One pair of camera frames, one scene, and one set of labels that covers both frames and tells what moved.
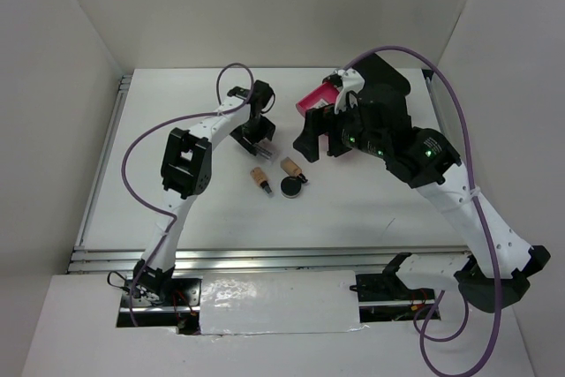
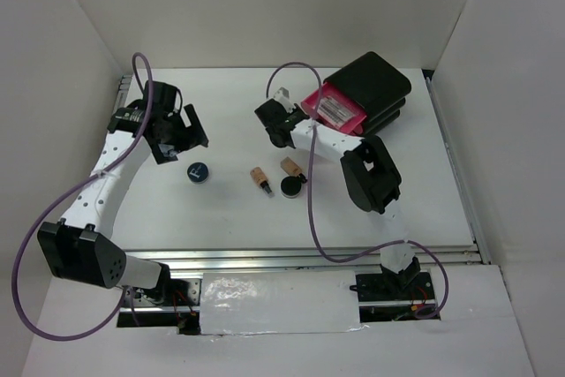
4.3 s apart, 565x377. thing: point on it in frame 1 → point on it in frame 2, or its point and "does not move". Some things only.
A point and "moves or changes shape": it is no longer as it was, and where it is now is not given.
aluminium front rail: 253,260 does not move
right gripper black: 316,123 → 297,108
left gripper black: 267,130 → 191,137
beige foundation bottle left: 260,179 does not move
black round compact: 290,186 does not move
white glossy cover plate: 279,303 does not move
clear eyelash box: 267,151 moves or changes shape
